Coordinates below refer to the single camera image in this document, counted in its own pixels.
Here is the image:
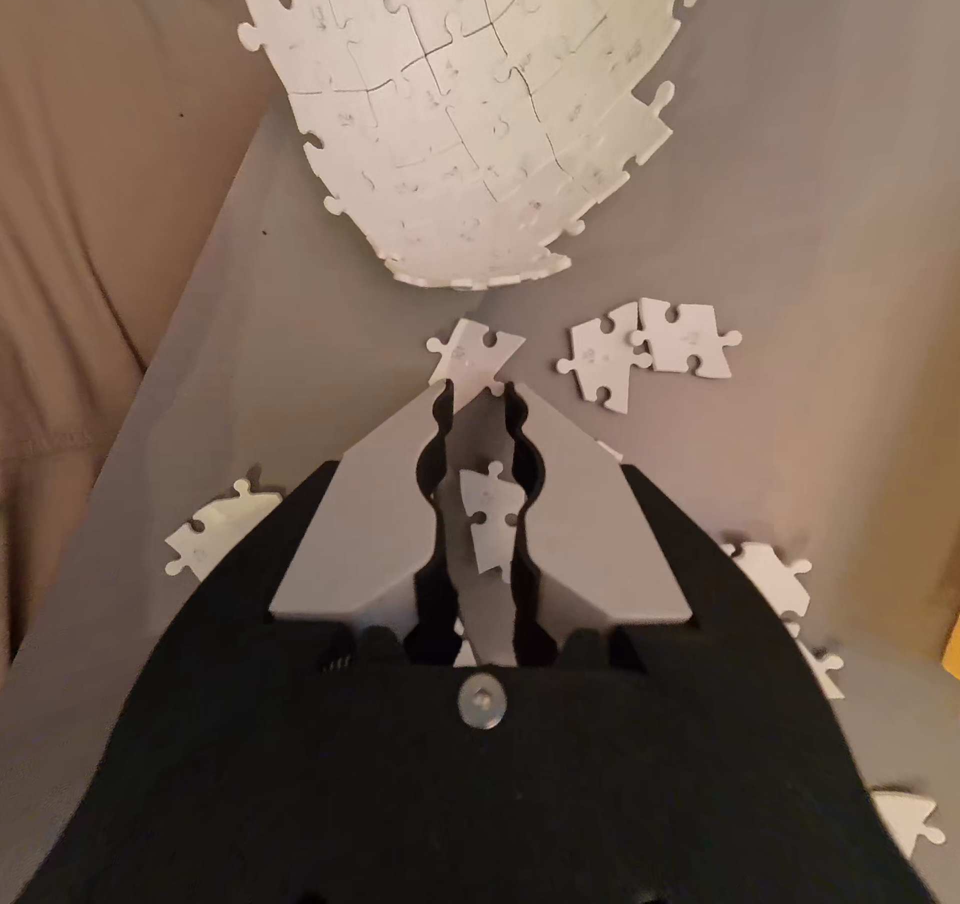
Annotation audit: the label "single white puzzle piece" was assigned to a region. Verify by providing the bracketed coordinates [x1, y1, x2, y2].
[426, 316, 527, 411]

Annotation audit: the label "person's tan trouser leg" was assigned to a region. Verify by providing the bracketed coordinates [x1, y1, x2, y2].
[0, 0, 341, 664]

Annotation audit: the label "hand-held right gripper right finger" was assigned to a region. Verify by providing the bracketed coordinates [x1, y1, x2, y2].
[505, 381, 692, 627]

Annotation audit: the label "white puzzle pieces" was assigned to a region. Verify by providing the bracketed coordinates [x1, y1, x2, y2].
[163, 296, 947, 861]

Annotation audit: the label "partly built white puzzle ball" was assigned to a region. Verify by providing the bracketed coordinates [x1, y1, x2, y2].
[234, 0, 732, 291]

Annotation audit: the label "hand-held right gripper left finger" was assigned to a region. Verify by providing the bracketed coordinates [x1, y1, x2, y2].
[269, 381, 456, 625]

